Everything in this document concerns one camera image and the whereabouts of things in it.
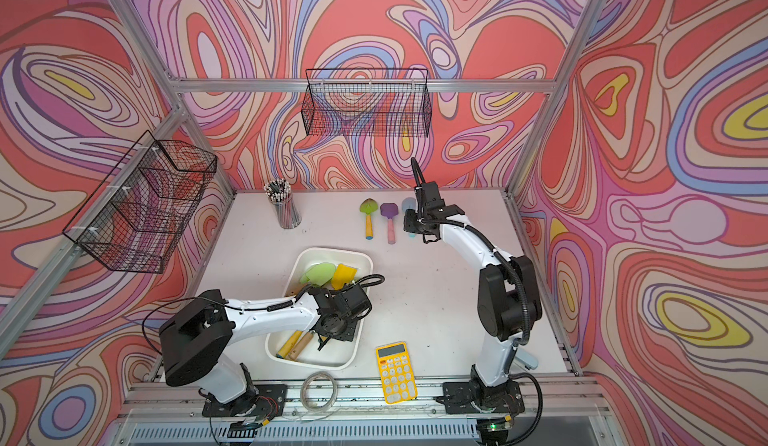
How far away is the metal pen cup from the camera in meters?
0.98

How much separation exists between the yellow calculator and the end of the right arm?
316 mm

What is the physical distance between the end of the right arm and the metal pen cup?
16.8 inches

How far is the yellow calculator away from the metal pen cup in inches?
21.3

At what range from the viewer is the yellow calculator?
2.46 ft

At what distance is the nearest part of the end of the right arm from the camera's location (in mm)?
672
